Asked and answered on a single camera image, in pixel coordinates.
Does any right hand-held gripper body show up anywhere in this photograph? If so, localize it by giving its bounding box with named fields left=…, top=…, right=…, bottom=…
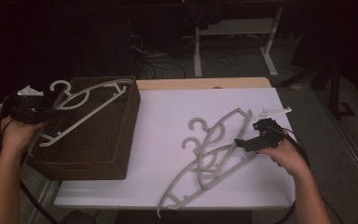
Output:
left=253, top=106, right=293, bottom=153

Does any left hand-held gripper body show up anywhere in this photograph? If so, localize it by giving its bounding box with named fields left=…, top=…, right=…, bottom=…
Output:
left=1, top=85, right=48, bottom=124

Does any grey plastic clothes hanger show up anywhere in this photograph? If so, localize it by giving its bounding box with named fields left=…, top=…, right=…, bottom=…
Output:
left=156, top=136, right=257, bottom=218
left=27, top=77, right=134, bottom=157
left=187, top=107, right=255, bottom=191

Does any brown wicker basket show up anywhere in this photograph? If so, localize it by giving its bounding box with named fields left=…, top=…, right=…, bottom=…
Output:
left=26, top=75, right=142, bottom=181

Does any person's right hand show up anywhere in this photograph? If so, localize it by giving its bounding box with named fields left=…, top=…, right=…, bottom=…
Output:
left=255, top=130, right=311, bottom=180

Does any person's left hand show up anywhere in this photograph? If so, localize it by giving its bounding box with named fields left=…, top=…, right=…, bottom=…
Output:
left=0, top=117, right=46, bottom=157

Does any dark metal stand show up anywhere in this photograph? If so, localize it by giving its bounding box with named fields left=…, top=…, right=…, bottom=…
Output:
left=274, top=59, right=357, bottom=120

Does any white paper sheet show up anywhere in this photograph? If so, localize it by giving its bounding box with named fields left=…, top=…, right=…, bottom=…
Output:
left=53, top=87, right=296, bottom=210

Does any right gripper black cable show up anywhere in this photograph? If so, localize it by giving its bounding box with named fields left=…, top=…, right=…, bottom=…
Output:
left=273, top=127, right=312, bottom=224

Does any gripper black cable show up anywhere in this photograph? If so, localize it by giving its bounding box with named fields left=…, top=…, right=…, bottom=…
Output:
left=0, top=92, right=60, bottom=224
left=273, top=127, right=312, bottom=224

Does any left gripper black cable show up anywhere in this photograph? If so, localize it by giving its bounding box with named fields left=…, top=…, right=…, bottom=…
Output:
left=0, top=92, right=60, bottom=224

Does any white metal desk frame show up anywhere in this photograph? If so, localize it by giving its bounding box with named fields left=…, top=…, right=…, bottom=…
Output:
left=193, top=6, right=284, bottom=78

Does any bundle of black floor cables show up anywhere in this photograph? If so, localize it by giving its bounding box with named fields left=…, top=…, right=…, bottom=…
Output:
left=129, top=18, right=189, bottom=80

